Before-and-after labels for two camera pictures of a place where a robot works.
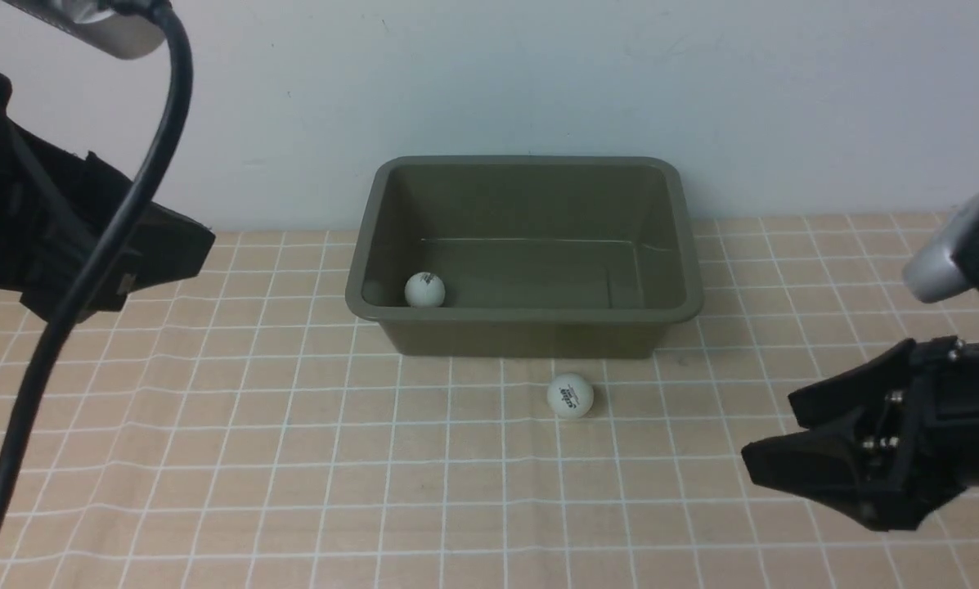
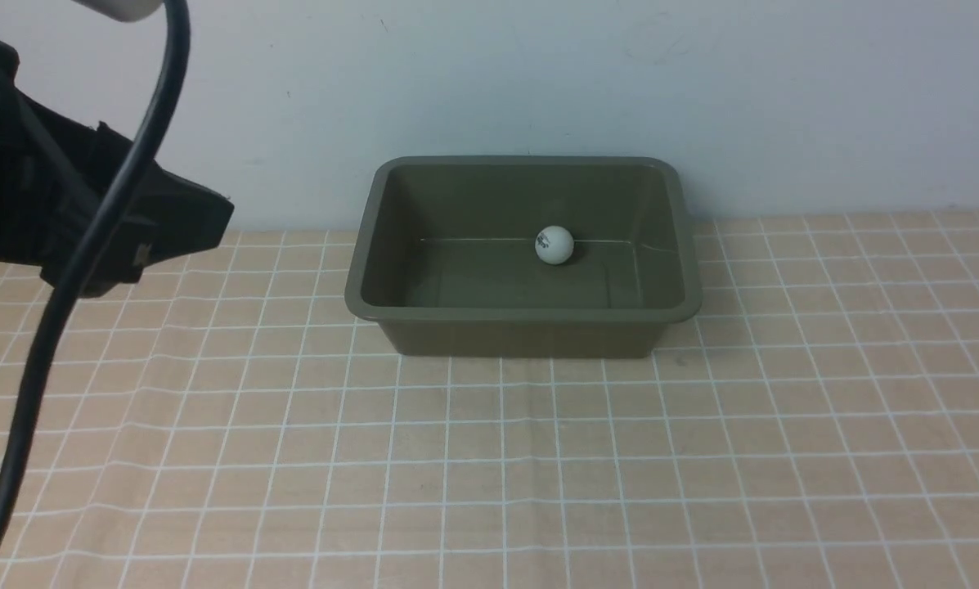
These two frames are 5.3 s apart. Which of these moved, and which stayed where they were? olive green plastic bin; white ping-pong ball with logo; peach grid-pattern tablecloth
Moved: white ping-pong ball with logo
Stayed: olive green plastic bin; peach grid-pattern tablecloth
